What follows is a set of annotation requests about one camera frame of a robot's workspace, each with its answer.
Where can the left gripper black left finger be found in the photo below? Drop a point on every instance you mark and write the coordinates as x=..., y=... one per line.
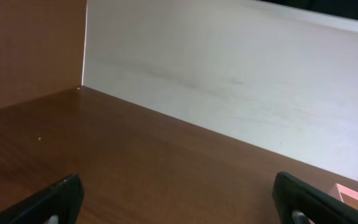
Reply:
x=62, y=199

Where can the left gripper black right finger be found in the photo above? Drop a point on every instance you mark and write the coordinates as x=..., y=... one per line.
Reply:
x=298, y=202

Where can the pink cardboard box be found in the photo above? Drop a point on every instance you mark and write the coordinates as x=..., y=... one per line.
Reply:
x=356, y=199

